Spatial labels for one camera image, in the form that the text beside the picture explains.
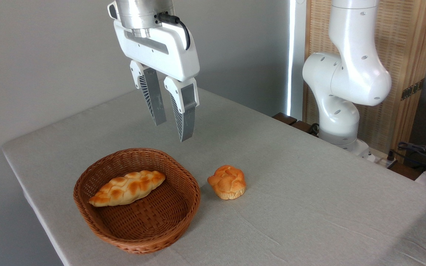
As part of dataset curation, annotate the round knotted bread roll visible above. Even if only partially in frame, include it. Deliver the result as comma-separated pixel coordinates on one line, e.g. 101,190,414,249
207,165,247,200

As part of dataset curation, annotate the dark brown wooden furniture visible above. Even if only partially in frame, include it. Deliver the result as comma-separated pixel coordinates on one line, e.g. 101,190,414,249
272,112,314,134

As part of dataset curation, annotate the white vertical frame strip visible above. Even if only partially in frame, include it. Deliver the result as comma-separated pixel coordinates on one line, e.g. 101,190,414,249
286,0,307,120

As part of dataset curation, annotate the brown wicker basket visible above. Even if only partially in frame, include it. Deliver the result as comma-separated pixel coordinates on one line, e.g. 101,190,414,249
73,148,201,255

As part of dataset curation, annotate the long braided bread loaf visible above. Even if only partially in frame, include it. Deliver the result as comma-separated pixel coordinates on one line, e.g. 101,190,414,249
88,170,166,207

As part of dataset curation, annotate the black cable bundle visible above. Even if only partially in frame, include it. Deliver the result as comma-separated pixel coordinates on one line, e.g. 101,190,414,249
388,141,426,175

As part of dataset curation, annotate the brass screen hinge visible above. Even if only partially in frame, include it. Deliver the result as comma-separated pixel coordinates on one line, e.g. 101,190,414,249
400,78,425,101

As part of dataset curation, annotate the white power strip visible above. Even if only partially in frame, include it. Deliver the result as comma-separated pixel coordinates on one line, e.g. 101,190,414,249
366,148,397,168

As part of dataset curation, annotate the wooden bamboo folding screen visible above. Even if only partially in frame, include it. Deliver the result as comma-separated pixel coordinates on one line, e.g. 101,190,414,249
304,0,426,163

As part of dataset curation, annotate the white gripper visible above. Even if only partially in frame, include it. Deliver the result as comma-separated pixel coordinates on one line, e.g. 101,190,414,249
113,19,200,143

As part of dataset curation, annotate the grey tablecloth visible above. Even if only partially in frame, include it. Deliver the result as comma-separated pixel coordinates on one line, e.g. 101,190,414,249
1,87,426,266

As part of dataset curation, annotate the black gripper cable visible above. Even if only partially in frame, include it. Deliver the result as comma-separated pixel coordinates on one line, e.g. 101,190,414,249
157,13,191,51

